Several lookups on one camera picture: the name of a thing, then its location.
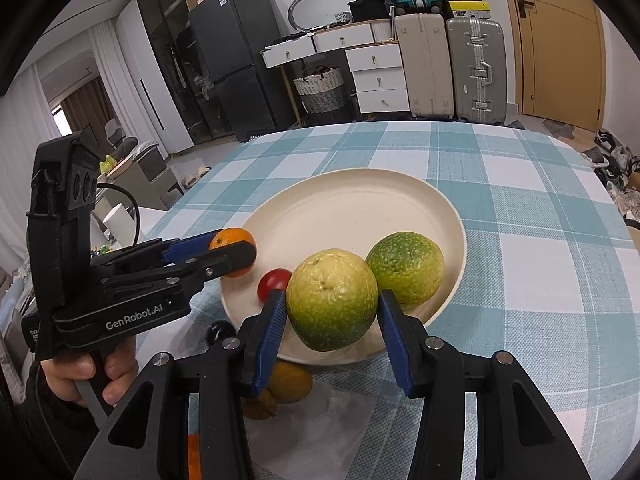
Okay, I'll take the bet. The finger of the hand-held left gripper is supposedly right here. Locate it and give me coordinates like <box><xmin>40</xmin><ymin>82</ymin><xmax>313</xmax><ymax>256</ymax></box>
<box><xmin>97</xmin><ymin>240</ymin><xmax>257</xmax><ymax>306</ymax></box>
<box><xmin>90</xmin><ymin>232</ymin><xmax>223</xmax><ymax>268</ymax></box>

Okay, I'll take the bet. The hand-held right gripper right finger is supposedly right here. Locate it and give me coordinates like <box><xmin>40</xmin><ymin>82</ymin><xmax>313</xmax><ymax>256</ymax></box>
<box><xmin>377</xmin><ymin>289</ymin><xmax>593</xmax><ymax>480</ymax></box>

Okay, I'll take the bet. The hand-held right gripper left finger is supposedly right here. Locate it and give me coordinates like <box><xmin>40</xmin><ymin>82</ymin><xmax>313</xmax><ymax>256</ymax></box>
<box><xmin>74</xmin><ymin>289</ymin><xmax>290</xmax><ymax>480</ymax></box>

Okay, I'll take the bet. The orange mandarin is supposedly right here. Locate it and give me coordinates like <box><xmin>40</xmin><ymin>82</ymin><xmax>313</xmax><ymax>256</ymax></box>
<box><xmin>187</xmin><ymin>432</ymin><xmax>202</xmax><ymax>480</ymax></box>
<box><xmin>209</xmin><ymin>228</ymin><xmax>257</xmax><ymax>279</ymax></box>

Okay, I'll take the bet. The red tomato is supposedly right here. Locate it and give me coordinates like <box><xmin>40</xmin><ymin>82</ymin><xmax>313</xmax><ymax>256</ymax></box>
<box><xmin>257</xmin><ymin>268</ymin><xmax>293</xmax><ymax>304</ymax></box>

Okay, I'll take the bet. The small reddish brown fruit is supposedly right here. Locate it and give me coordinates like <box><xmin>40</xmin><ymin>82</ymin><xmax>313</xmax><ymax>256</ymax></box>
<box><xmin>267</xmin><ymin>360</ymin><xmax>314</xmax><ymax>404</ymax></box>

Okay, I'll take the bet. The dark plum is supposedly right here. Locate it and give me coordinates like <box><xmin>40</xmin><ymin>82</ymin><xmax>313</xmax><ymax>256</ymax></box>
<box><xmin>208</xmin><ymin>322</ymin><xmax>237</xmax><ymax>348</ymax></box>

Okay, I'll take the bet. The yellow-green citrus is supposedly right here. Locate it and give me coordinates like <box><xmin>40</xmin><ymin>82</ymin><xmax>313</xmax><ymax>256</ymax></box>
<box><xmin>285</xmin><ymin>249</ymin><xmax>379</xmax><ymax>352</ymax></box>

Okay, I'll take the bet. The green speckled citrus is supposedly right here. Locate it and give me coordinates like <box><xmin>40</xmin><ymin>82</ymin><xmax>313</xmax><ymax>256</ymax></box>
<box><xmin>365</xmin><ymin>231</ymin><xmax>445</xmax><ymax>309</ymax></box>

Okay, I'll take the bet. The cream round plate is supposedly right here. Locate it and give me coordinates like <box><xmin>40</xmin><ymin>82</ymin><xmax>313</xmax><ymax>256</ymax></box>
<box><xmin>220</xmin><ymin>168</ymin><xmax>467</xmax><ymax>366</ymax></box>

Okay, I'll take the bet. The person's left forearm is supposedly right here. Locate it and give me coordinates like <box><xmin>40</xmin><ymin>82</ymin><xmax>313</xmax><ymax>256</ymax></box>
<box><xmin>10</xmin><ymin>360</ymin><xmax>106</xmax><ymax>480</ymax></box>

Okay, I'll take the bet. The person's left hand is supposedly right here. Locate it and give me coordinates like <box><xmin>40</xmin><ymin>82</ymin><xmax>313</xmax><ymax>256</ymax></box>
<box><xmin>40</xmin><ymin>332</ymin><xmax>140</xmax><ymax>406</ymax></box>

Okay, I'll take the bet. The beige slippers pair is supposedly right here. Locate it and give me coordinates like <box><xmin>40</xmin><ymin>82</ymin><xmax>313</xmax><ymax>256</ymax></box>
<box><xmin>181</xmin><ymin>165</ymin><xmax>211</xmax><ymax>188</ymax></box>

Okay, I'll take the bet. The white curtain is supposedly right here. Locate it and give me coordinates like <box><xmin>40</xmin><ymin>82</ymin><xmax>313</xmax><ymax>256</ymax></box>
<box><xmin>0</xmin><ymin>72</ymin><xmax>66</xmax><ymax>281</ymax></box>

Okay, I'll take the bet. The teal checkered tablecloth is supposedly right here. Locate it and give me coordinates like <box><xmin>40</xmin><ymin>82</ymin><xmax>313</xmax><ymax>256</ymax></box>
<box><xmin>135</xmin><ymin>120</ymin><xmax>640</xmax><ymax>480</ymax></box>

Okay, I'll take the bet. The white tall cabinet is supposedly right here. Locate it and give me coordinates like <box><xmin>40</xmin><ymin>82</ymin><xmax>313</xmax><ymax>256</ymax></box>
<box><xmin>115</xmin><ymin>0</ymin><xmax>193</xmax><ymax>156</ymax></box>

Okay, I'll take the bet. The woven laundry basket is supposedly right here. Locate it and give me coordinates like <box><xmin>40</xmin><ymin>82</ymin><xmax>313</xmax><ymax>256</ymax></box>
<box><xmin>292</xmin><ymin>66</ymin><xmax>349</xmax><ymax>116</ymax></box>

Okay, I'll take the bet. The black glass cabinet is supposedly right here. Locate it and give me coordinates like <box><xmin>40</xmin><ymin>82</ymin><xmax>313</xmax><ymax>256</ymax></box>
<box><xmin>135</xmin><ymin>0</ymin><xmax>216</xmax><ymax>148</ymax></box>

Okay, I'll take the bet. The dark grey refrigerator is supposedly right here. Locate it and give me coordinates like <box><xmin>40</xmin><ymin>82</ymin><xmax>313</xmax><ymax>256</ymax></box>
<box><xmin>187</xmin><ymin>0</ymin><xmax>296</xmax><ymax>143</ymax></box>

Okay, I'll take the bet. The white drawer dresser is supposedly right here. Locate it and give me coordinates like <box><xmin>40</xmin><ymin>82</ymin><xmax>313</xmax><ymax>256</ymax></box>
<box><xmin>260</xmin><ymin>20</ymin><xmax>412</xmax><ymax>123</ymax></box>

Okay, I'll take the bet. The beige suitcase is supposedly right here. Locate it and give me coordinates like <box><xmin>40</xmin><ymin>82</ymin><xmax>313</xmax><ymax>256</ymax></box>
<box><xmin>393</xmin><ymin>11</ymin><xmax>455</xmax><ymax>120</ymax></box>

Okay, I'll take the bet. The grey floor rag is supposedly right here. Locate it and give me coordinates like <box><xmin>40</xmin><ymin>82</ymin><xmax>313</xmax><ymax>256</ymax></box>
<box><xmin>542</xmin><ymin>120</ymin><xmax>576</xmax><ymax>141</ymax></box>

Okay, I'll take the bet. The black storage box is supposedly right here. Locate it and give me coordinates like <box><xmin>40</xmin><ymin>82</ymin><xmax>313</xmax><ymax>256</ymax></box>
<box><xmin>348</xmin><ymin>0</ymin><xmax>396</xmax><ymax>23</ymax></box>

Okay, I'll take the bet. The silver suitcase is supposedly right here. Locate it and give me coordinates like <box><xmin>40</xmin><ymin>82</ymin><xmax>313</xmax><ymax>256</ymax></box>
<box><xmin>445</xmin><ymin>16</ymin><xmax>508</xmax><ymax>125</ymax></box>

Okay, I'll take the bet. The loose sneakers group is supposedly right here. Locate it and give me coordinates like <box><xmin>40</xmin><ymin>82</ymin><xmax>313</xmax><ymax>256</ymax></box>
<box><xmin>582</xmin><ymin>127</ymin><xmax>640</xmax><ymax>191</ymax></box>

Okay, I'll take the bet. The wooden door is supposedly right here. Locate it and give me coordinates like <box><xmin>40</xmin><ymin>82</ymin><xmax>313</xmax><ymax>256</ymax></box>
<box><xmin>495</xmin><ymin>0</ymin><xmax>608</xmax><ymax>133</ymax></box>

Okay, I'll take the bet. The yellow black shoe box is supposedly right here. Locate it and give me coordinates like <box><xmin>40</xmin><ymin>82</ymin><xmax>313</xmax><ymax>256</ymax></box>
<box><xmin>447</xmin><ymin>1</ymin><xmax>496</xmax><ymax>20</ymax></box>

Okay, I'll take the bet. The black cable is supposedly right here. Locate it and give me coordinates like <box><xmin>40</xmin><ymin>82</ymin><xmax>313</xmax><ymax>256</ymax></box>
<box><xmin>95</xmin><ymin>183</ymin><xmax>143</xmax><ymax>248</ymax></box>

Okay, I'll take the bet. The oval mirror frame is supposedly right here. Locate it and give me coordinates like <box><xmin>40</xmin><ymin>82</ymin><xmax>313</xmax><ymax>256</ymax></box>
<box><xmin>287</xmin><ymin>0</ymin><xmax>358</xmax><ymax>36</ymax></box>

